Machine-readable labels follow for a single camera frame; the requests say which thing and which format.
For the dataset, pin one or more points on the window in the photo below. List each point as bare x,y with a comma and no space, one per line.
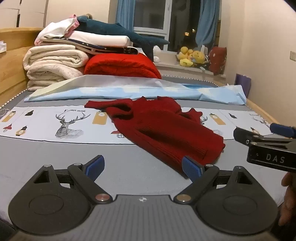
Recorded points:
166,16

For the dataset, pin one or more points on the white folded cloth pink trim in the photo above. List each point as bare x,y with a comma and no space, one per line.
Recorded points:
57,29

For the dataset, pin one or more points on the blue curtain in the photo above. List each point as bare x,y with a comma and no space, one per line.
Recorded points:
124,14
208,20

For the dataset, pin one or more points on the purple bag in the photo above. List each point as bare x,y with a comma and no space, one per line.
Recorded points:
242,84

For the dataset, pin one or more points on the dark red knit sweater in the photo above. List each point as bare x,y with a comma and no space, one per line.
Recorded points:
157,129

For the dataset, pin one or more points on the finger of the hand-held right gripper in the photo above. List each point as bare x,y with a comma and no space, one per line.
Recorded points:
242,134
283,130

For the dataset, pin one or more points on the window sill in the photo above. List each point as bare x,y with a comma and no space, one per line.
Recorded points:
168,66

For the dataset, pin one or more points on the wall socket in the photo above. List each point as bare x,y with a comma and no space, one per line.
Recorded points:
293,56

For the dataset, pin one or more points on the white plush toy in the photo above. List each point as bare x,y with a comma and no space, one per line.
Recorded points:
156,55

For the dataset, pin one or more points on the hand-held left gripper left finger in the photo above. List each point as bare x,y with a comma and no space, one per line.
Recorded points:
94,168

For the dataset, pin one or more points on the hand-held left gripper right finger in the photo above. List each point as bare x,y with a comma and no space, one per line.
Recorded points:
192,169

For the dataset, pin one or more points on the person's right hand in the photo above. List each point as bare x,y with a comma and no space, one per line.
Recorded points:
289,204

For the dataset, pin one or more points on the red cushion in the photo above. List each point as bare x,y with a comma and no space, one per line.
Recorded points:
217,60

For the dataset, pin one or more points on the dark blue shark plush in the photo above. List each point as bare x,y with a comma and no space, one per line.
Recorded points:
111,29

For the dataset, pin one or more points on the beige cabinet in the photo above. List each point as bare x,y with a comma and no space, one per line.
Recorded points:
25,12

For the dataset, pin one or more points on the red folded blanket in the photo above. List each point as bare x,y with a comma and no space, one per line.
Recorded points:
120,64

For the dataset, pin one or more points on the yellow plush toy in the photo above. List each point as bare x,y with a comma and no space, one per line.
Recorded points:
185,56
198,56

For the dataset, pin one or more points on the cream folded blanket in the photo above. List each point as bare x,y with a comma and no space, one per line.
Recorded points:
50,60

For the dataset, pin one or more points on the light blue sheet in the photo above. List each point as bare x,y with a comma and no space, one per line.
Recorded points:
92,91

